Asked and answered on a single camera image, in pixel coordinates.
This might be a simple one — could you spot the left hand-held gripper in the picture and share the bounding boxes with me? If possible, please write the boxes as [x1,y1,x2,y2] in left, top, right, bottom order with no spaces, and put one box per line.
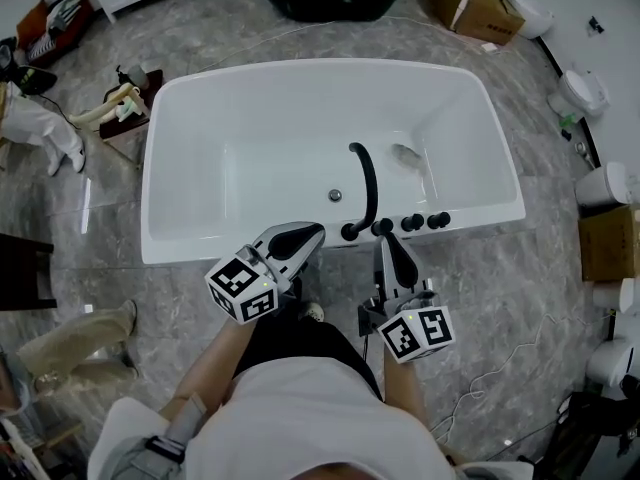
[204,221,327,326]

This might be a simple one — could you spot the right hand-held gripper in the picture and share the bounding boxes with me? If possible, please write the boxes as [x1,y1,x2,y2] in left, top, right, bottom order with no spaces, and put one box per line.
[358,232,456,365]

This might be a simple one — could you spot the person's right forearm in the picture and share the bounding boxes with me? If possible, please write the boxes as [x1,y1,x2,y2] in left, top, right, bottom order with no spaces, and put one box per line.
[382,352,431,432]

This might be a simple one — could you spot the person's left forearm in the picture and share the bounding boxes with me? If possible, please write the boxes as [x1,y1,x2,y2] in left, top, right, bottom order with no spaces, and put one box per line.
[159,317,254,419]

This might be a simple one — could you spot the white bathtub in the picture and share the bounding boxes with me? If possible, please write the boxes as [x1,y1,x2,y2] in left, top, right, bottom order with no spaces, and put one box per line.
[139,57,527,267]

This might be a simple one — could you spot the black curved faucet spout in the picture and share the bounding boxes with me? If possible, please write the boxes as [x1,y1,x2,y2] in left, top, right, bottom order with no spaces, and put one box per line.
[341,141,380,243]

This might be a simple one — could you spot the person's black trousers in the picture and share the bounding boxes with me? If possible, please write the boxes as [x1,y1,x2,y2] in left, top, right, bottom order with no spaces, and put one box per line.
[232,320,385,402]

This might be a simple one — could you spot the person's white shirt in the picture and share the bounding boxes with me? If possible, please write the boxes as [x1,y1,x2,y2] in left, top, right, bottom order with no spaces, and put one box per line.
[87,357,539,480]

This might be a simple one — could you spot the wooden chair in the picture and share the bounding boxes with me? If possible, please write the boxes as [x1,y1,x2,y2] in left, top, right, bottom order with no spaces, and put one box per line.
[68,65,165,162]

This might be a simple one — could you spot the closed cardboard box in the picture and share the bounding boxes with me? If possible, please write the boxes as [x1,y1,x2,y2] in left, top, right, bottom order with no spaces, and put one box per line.
[577,203,640,283]

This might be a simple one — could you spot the pale plastic jug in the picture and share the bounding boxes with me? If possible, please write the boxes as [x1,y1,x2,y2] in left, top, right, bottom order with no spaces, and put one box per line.
[114,95,142,122]

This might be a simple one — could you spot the cluttered black equipment desk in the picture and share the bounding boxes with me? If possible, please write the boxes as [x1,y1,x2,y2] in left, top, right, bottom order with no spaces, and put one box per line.
[542,375,640,480]

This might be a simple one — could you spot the large opened cardboard box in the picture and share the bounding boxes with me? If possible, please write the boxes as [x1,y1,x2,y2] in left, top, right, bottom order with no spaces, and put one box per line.
[418,0,526,47]

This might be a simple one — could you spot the dark wooden table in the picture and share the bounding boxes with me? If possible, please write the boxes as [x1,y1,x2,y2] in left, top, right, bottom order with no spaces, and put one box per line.
[0,232,56,312]

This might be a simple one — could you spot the dark red sofa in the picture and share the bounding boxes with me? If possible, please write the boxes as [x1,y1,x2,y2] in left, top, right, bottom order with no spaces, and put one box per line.
[14,0,99,69]

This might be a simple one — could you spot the black backpack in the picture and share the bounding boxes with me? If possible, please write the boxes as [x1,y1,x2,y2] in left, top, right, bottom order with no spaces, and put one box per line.
[14,65,59,95]

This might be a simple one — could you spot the striped cushion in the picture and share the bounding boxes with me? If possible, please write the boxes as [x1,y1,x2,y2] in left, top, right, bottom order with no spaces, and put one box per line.
[27,32,57,62]

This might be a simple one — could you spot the white clothes pile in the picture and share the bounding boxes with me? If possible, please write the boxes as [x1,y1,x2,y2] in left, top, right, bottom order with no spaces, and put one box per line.
[47,0,84,29]

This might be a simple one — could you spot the wooden shelf rack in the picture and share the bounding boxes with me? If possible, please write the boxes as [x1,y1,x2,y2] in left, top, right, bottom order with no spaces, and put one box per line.
[0,417,86,480]

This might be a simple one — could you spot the orange cushion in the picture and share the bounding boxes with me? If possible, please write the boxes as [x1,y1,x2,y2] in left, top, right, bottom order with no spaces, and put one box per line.
[16,0,51,49]

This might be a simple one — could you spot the white power cable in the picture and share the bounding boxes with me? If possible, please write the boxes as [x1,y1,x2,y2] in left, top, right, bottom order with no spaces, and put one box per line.
[429,312,591,444]

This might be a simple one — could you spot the grey arm strap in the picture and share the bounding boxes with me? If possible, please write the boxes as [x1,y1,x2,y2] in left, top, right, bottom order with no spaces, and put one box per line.
[144,392,209,467]

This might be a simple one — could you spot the black floor cable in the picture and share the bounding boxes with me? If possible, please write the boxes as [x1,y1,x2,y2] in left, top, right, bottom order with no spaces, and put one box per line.
[34,92,84,129]

